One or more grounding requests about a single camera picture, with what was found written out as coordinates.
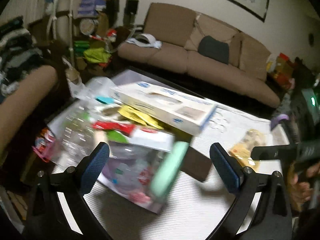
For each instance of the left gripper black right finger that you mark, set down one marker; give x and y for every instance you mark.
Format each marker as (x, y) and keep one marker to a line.
(234, 176)

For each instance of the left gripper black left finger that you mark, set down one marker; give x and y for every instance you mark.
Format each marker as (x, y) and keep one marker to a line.
(83, 178)

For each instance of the white blue glove box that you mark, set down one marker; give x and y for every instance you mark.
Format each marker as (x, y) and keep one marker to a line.
(177, 109)

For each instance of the red snack packet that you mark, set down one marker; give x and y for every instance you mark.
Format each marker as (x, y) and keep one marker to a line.
(127, 129)

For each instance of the yellow sachet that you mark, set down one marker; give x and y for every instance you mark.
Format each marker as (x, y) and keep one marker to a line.
(139, 117)

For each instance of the person's right hand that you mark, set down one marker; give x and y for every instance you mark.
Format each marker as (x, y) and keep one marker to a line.
(299, 192)

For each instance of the clear bag yellow label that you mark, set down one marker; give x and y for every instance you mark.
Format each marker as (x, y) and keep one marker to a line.
(242, 150)

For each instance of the purple tape dispenser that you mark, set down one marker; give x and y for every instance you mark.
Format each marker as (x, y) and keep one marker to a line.
(278, 120)

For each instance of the dark brown sponge block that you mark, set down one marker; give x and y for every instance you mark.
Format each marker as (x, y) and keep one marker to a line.
(196, 165)

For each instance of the large black storage box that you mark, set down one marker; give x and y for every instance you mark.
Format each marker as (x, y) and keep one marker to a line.
(70, 137)

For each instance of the yellow green bag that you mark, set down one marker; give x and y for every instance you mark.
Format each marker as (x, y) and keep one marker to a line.
(97, 55)

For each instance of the dark cushion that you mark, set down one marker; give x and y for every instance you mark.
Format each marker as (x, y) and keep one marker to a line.
(214, 49)

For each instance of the brown sofa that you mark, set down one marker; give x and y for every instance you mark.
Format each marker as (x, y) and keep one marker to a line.
(181, 30)

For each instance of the white coat rack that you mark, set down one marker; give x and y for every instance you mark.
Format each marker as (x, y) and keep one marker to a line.
(60, 26)

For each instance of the white plastic six-ring holder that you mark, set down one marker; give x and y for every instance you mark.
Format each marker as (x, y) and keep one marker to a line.
(220, 121)

